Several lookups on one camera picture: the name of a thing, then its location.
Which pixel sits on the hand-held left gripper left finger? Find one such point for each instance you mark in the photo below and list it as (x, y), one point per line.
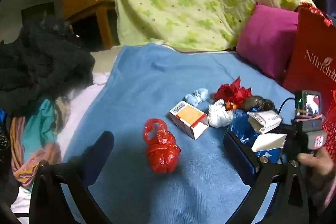
(103, 146)

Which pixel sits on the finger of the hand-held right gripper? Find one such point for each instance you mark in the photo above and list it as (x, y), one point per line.
(284, 128)

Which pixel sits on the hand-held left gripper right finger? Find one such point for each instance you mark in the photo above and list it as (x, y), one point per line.
(239, 158)

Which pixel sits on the torn white paper box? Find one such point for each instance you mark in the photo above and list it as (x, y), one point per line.
(265, 120)

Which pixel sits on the white blue carton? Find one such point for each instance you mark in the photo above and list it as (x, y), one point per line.
(267, 144)

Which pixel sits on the red mesh basket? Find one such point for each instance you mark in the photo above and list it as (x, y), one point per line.
(331, 134)

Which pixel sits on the blue plastic bag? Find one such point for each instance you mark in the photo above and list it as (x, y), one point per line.
(241, 124)

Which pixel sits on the dark grey bag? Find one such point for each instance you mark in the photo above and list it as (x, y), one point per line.
(258, 103)

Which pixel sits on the white plastic bag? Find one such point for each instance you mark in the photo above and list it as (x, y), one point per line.
(219, 115)

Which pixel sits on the orange candy wrapper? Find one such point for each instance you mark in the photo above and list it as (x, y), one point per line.
(230, 105)

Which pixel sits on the knotted red plastic bag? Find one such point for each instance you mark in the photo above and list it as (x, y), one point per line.
(162, 153)

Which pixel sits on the small white orange carton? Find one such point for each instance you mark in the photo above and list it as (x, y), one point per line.
(187, 115)

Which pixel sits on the person's right forearm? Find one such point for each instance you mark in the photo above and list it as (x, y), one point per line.
(324, 197)

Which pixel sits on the person's right hand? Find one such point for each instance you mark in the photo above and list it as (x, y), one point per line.
(317, 166)

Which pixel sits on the pale pink bedsheet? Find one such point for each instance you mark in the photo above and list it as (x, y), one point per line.
(86, 98)

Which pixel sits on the red paper gift bag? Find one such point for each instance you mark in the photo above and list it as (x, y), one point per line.
(309, 74)

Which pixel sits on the colourful clothes heap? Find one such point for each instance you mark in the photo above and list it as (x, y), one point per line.
(34, 132)

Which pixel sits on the blue blanket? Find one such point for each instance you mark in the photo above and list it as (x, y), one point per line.
(147, 77)

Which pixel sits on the magenta pillow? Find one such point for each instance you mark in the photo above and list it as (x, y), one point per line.
(265, 40)

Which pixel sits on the large glossy red plastic bag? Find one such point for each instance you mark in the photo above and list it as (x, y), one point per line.
(319, 12)

